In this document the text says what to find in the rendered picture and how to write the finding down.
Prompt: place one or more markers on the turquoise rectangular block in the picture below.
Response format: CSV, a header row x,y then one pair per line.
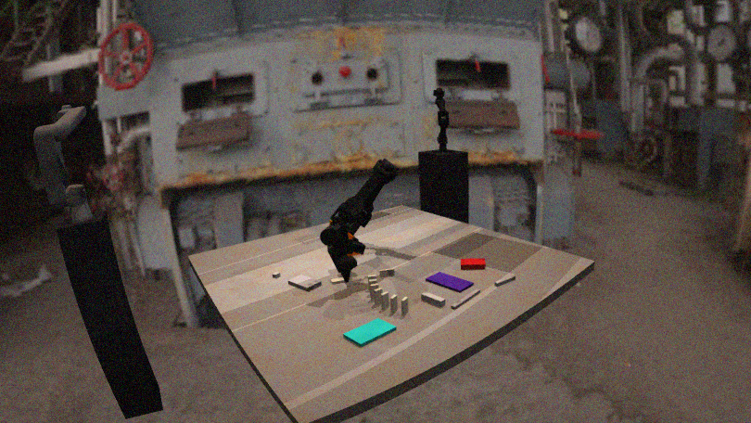
x,y
369,332

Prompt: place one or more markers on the purple rectangular block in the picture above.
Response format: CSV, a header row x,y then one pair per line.
x,y
450,282

